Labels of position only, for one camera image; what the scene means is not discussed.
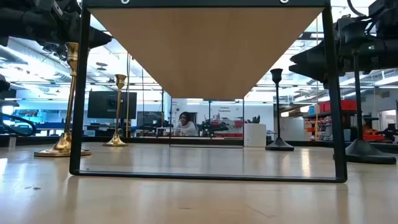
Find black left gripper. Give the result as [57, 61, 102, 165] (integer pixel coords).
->
[34, 0, 113, 49]

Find white pot with green plant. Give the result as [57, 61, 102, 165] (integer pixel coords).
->
[244, 114, 267, 147]

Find red storage bins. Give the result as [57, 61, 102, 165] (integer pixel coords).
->
[318, 99, 358, 113]

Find large black monitor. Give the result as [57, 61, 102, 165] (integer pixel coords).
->
[87, 90, 137, 120]

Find thick black cable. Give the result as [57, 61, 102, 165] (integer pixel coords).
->
[0, 111, 38, 138]

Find black candlestick holder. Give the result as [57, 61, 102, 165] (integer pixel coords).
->
[341, 18, 397, 165]
[265, 68, 295, 152]

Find metal storage rack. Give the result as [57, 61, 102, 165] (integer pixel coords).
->
[303, 99, 358, 142]

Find gold candlestick holder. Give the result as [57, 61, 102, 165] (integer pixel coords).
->
[102, 73, 129, 147]
[34, 42, 92, 157]

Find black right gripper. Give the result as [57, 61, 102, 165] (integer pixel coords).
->
[289, 14, 369, 84]

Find small dark monitor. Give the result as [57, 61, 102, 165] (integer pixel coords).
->
[136, 111, 165, 127]

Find black aluminium table frame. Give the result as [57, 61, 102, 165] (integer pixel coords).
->
[0, 134, 398, 154]

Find person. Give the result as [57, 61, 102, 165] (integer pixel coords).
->
[175, 111, 198, 137]

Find wooden riser shelf black legs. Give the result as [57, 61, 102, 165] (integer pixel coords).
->
[68, 0, 348, 184]

